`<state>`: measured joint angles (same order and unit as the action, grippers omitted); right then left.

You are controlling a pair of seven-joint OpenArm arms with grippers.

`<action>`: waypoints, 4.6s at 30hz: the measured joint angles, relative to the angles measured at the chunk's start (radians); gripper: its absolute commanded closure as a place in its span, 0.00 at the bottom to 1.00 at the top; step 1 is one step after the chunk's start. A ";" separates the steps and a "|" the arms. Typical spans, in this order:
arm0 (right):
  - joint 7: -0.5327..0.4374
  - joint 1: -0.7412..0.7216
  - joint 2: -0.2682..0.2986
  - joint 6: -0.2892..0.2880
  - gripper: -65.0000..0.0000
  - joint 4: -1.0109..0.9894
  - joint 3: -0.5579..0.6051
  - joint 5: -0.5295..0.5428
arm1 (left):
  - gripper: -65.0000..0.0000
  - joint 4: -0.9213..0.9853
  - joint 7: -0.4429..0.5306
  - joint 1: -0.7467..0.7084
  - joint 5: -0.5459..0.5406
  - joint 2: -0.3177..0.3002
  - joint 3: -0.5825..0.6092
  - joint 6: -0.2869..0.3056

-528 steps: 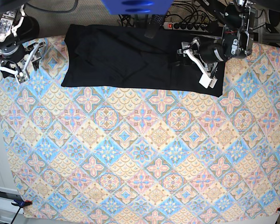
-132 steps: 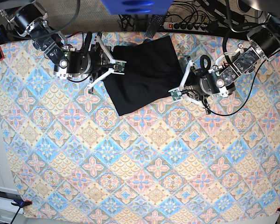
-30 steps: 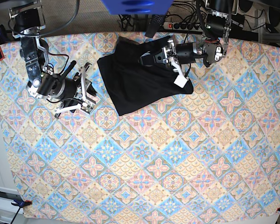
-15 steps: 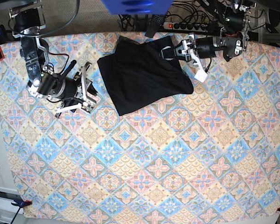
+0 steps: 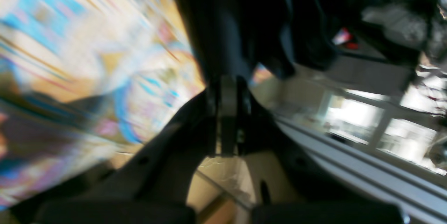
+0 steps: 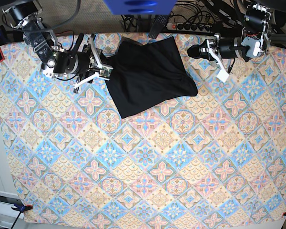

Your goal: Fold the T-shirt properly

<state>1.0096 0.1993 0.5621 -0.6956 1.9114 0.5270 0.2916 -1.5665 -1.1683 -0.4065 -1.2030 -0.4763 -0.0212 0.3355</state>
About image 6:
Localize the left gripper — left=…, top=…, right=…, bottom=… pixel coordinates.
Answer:
left=187, top=33, right=243, bottom=71

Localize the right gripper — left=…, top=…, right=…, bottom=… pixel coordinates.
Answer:
left=53, top=33, right=113, bottom=93

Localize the black T-shirt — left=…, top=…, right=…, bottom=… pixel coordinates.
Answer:
left=106, top=37, right=198, bottom=118

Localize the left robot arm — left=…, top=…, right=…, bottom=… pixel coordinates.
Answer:
left=187, top=0, right=271, bottom=82

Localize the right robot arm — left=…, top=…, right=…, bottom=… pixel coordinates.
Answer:
left=2, top=0, right=113, bottom=93

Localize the white power strip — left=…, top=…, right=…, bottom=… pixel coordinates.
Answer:
left=166, top=22, right=212, bottom=32

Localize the black remote control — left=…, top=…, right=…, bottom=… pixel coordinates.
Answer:
left=148, top=15, right=169, bottom=39

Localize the patterned tablecloth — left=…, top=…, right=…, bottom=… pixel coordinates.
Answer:
left=0, top=34, right=286, bottom=229

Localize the bottom left blue clamp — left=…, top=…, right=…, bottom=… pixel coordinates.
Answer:
left=10, top=204, right=33, bottom=229

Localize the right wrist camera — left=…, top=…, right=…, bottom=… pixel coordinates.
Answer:
left=99, top=67, right=113, bottom=81

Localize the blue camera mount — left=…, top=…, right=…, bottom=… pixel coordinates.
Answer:
left=103, top=0, right=176, bottom=15

